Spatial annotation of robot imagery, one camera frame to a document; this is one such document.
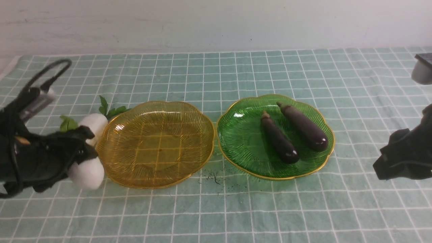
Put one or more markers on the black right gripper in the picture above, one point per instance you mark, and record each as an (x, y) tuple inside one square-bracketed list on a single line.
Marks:
[(407, 155)]

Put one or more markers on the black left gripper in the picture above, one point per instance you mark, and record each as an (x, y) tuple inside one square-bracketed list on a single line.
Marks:
[(37, 161)]

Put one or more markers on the white radish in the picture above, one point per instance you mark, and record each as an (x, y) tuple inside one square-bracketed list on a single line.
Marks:
[(97, 122), (88, 173)]

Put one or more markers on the purple eggplant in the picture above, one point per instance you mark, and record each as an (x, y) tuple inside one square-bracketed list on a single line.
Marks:
[(314, 136), (283, 147)]

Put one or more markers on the amber ribbed glass plate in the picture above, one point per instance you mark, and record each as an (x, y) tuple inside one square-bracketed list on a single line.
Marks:
[(156, 144)]

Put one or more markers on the green ribbed glass plate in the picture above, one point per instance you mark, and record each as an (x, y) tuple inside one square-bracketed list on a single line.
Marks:
[(243, 143)]

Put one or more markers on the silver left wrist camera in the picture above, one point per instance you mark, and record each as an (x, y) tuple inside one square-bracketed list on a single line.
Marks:
[(33, 101)]

